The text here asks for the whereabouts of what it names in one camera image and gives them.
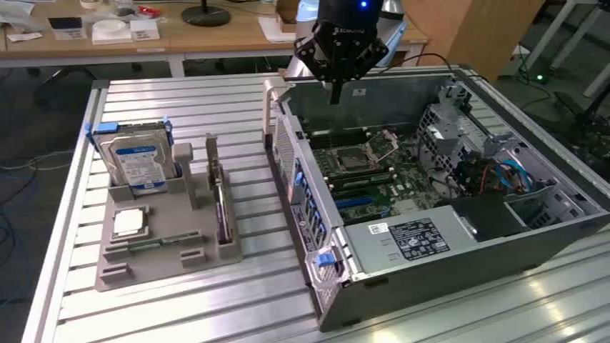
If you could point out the perforated metal drive cage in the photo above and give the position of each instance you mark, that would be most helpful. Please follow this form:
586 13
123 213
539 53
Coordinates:
438 135

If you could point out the roll of tape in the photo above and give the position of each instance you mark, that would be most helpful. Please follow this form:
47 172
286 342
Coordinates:
89 3

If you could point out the blue case latch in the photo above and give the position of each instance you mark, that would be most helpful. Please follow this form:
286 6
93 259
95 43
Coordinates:
324 259

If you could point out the green motherboard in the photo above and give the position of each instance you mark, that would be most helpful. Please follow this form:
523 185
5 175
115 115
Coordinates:
404 186

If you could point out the metal socket cover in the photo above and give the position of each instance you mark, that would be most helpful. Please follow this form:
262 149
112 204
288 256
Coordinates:
382 143

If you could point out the grey plastic parts rack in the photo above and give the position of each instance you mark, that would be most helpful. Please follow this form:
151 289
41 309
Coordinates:
171 221

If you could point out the device with green light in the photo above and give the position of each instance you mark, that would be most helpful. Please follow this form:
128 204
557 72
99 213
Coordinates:
539 77

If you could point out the grey power supply unit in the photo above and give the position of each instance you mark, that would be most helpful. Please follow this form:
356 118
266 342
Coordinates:
380 250

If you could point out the red packet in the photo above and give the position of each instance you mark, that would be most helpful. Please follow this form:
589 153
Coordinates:
147 11

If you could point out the clear plastic bag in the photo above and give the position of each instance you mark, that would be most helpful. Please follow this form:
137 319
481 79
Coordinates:
16 16

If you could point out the RAM stick with white label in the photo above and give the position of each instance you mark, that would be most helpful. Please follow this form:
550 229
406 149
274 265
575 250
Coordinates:
355 184

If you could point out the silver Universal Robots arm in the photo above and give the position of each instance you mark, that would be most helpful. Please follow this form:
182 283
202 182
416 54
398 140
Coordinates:
298 66

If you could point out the cardboard box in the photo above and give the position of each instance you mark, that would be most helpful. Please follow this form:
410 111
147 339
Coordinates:
286 10

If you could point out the hard disk with blue carrier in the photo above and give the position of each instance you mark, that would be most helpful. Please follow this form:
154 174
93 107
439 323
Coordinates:
135 160

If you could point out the CPU socket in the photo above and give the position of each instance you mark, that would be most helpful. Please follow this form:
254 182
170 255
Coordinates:
352 159

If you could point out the white table frame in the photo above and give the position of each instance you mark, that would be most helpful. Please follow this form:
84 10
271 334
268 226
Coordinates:
567 28

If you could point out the black floor equipment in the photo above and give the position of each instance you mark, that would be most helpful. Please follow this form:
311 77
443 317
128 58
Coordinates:
586 121

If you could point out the silver disk bay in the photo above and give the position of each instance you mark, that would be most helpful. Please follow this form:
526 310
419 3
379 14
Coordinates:
547 203

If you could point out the grey open PC case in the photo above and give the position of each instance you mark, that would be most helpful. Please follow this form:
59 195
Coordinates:
428 282

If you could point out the green RAM stick bare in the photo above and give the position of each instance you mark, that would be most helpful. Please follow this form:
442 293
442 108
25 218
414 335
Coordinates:
147 244

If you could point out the white box with black lid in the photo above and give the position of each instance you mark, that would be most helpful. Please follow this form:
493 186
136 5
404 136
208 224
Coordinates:
67 28

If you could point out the dark installed RAM stick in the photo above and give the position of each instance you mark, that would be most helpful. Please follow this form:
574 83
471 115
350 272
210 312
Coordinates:
347 176

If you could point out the white paper label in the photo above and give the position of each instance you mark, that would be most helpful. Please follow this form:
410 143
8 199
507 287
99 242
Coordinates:
24 36

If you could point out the white round tray on box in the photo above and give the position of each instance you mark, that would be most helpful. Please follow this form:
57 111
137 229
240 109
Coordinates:
112 32

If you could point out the white booklet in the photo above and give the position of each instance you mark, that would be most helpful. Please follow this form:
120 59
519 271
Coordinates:
276 30

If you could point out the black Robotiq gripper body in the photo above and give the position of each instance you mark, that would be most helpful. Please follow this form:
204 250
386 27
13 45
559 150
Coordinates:
344 25

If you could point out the black round lamp base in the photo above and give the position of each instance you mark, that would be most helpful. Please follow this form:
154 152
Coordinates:
206 16

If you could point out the wooden desk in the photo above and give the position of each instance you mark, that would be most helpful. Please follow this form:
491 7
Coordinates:
214 39

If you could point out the plain white box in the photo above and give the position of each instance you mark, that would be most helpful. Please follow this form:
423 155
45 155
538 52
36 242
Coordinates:
144 30

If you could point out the silver CPU chip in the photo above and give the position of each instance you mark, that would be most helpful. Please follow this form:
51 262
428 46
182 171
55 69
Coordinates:
129 224

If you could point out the blue expansion slot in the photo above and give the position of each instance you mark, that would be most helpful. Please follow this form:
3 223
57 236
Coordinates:
354 203

